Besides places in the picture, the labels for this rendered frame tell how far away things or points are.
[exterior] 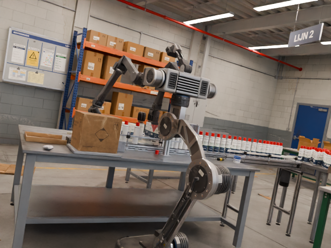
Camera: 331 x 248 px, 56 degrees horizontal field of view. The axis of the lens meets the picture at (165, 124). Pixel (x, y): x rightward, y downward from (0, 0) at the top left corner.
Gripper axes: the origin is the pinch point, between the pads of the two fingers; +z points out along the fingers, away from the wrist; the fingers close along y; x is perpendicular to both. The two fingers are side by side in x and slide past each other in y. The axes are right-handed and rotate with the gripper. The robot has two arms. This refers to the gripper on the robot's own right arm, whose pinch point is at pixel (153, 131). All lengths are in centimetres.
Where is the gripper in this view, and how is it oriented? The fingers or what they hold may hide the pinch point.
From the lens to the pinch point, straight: 302.9
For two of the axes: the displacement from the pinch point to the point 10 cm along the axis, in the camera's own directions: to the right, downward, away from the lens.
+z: -1.8, 9.8, 0.8
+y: -8.8, -1.2, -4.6
